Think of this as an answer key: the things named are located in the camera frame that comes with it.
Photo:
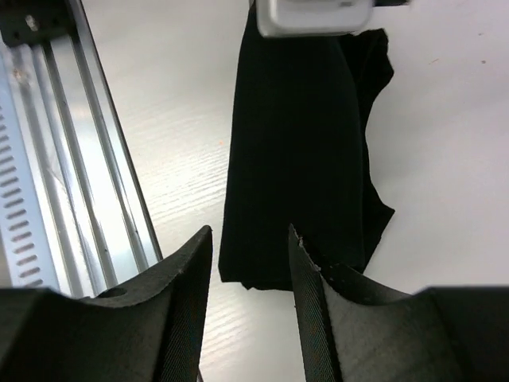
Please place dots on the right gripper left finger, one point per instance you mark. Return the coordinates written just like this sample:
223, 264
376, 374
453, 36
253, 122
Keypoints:
149, 328

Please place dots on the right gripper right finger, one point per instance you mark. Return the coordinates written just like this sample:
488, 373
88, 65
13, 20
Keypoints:
353, 328

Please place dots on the black t shirt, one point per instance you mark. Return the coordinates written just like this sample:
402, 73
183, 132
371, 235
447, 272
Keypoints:
299, 156

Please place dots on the aluminium front rail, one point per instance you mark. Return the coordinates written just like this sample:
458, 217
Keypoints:
96, 220

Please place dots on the white slotted cable duct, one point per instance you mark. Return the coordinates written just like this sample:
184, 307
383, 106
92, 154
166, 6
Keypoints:
24, 239

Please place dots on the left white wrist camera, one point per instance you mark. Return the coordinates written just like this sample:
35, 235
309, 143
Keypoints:
286, 18

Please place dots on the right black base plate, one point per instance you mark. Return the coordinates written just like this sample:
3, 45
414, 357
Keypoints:
32, 22

